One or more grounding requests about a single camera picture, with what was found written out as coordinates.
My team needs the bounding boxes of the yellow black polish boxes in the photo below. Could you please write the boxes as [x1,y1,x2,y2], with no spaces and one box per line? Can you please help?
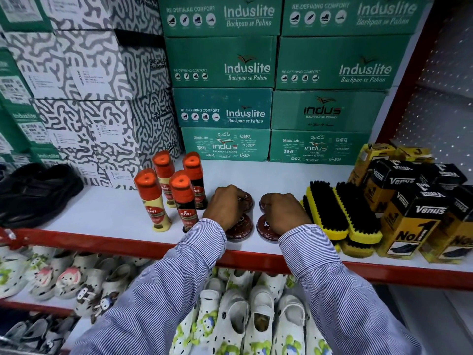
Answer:
[347,143,473,265]

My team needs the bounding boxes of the stack of black-white patterned boxes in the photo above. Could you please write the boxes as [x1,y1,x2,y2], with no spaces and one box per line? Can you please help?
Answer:
[3,0,182,191]

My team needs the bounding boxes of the person's left hand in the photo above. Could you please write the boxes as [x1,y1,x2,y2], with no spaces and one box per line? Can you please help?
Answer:
[202,184,249,232]

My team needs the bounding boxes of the red metal shelf rack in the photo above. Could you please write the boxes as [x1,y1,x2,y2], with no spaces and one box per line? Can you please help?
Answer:
[0,158,473,292]

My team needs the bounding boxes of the person's right hand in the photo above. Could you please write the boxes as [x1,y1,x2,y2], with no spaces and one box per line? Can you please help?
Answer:
[259,192,314,236]

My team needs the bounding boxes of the stack of green white-labelled boxes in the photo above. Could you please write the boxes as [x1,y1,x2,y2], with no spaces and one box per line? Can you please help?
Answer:
[0,0,66,171]

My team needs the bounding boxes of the black leather shoe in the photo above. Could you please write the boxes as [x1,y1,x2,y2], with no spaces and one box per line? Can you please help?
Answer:
[0,162,47,196]
[0,164,85,230]

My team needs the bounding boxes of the orange-capped dark polish bottle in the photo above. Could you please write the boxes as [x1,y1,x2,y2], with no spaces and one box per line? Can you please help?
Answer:
[182,151,208,211]
[169,170,200,234]

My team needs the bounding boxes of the orange-capped cream polish bottle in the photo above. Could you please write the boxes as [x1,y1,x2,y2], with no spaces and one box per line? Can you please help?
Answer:
[152,150,177,209]
[134,168,172,233]

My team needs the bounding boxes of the rows of white printed clogs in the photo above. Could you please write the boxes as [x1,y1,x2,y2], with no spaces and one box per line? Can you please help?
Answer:
[0,246,333,355]

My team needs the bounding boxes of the row of grey sandals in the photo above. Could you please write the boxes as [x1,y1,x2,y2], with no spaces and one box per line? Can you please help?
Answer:
[0,314,80,355]

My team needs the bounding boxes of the person's left forearm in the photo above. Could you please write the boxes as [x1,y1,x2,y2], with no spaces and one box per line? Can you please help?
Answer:
[70,217,228,355]

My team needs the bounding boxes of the red shelf upright post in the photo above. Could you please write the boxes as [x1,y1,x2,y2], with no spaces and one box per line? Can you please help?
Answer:
[376,0,450,144]

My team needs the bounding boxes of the person's right forearm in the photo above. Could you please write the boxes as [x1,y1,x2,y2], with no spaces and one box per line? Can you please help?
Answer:
[277,223,422,355]

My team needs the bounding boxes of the stack of green shoe boxes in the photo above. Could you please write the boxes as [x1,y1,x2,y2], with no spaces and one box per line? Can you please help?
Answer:
[157,0,431,166]

